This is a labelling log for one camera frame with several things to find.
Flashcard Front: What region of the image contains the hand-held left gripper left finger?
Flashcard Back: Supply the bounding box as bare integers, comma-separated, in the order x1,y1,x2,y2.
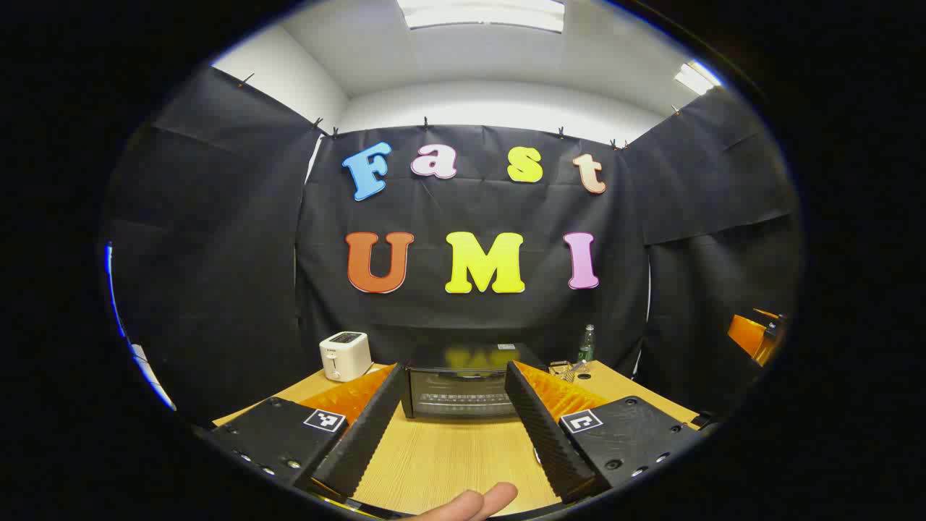
206,362,406,502

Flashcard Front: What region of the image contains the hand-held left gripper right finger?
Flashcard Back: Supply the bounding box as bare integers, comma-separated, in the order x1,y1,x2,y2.
504,360,702,505

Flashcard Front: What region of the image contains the black electric oven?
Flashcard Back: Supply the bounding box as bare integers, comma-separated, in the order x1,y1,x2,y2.
400,342,548,421

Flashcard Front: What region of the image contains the white toaster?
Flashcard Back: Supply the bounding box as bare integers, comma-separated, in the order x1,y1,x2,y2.
319,331,373,383

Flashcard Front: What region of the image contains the ceiling light panel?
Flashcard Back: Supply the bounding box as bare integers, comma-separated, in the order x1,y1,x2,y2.
674,61,724,96
396,0,566,34

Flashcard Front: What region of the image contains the metal wire basket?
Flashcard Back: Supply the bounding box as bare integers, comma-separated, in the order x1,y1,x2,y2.
548,360,590,383

